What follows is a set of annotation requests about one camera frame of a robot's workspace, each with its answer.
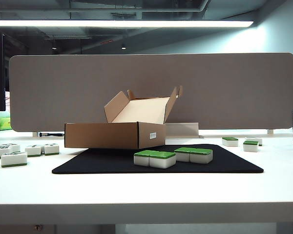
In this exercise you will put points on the green white mahjong tile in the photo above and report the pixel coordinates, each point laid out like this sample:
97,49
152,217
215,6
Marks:
141,160
162,161
182,155
260,141
251,146
230,142
201,156

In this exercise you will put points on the brown cardboard box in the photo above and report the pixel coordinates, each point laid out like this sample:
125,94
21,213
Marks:
100,135

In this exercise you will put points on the three bamboo mahjong tile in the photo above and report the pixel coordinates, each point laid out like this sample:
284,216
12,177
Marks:
51,149

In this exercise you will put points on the two bamboo mahjong tile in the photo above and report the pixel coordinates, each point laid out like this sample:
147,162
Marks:
33,150

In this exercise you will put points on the eight bamboo mahjong tile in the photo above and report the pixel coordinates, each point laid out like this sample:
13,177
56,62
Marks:
13,147

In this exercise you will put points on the bird print mahjong tile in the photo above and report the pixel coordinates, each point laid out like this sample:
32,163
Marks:
14,159

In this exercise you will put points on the six bamboo mahjong tile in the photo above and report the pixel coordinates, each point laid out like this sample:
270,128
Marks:
0,152

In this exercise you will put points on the black rectangular mat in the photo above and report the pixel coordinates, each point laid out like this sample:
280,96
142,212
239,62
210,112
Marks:
100,163

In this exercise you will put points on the taupe felt desk divider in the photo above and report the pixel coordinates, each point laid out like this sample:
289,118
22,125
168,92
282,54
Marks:
63,85

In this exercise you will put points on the black marker pen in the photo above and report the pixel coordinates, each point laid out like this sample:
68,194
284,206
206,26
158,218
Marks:
51,134

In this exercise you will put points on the long white light strip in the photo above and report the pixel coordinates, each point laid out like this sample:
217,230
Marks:
112,23

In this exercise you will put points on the white divider foot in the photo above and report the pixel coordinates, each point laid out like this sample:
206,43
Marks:
35,134
270,131

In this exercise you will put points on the green white packaging bag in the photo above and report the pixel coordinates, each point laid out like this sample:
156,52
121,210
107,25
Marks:
2,123

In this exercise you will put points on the round metal desk lock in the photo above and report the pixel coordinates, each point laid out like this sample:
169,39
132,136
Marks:
37,227

